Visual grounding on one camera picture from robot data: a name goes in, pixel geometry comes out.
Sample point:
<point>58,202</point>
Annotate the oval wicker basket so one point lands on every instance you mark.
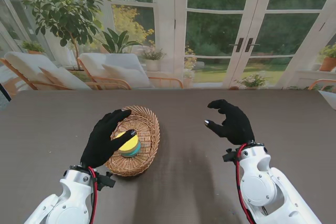
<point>147,140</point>

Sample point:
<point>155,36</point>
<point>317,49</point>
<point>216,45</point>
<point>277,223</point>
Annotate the small plant in orange pot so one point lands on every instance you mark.
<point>32,47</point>

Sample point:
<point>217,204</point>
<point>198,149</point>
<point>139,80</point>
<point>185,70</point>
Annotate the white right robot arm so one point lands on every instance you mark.
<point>262,184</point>

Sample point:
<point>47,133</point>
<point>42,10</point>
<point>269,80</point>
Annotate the large leafy potted tree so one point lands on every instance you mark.
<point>60,11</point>

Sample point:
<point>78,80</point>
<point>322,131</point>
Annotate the plant in terracotta pot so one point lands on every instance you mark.
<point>328,62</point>

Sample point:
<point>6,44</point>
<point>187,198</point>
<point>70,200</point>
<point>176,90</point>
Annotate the orange frame chair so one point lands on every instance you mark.
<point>319,82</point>

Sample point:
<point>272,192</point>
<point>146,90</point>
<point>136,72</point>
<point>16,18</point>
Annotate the flowering plant in white pot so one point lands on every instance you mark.
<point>152,58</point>

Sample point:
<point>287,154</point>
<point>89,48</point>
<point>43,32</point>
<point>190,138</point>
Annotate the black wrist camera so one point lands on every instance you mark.
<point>106,180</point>
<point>229,155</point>

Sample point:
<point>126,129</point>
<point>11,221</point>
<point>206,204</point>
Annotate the white cushioned lounge chair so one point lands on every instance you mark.
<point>23,65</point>
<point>115,62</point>

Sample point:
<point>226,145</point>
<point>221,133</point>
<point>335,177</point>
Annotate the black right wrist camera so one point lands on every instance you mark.
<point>229,155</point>

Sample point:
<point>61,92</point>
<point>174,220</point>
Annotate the white throw pillow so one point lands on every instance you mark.
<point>63,78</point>
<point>126,75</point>

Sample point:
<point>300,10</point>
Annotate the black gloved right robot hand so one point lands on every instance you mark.
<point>236,127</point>

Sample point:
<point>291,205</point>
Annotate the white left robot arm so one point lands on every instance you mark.
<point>71,200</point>

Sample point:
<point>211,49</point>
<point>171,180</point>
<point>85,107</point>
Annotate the blue round culture dish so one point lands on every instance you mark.
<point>134,155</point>

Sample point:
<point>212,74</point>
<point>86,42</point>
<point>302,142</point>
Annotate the yellow flowers in pale pot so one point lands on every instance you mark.
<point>189,62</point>

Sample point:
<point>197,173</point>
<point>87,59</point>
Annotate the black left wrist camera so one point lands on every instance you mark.
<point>106,180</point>

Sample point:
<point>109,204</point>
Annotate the low white flowering plant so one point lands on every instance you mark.
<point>252,81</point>

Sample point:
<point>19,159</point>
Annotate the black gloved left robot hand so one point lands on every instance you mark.
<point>102,140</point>

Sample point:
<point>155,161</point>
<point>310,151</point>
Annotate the broad-leaf green plant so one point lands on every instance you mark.
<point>118,41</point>

